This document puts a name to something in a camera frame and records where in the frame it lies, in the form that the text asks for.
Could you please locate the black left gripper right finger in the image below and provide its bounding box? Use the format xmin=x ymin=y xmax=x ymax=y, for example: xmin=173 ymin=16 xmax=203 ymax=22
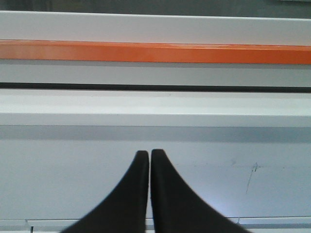
xmin=151 ymin=149 xmax=247 ymax=233

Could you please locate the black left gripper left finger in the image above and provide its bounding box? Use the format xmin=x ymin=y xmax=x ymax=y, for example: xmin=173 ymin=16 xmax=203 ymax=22
xmin=63 ymin=150 xmax=149 ymax=233

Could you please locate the orange sash handle bar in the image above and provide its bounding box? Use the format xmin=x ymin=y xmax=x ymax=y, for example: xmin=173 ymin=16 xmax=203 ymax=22
xmin=0 ymin=40 xmax=311 ymax=65

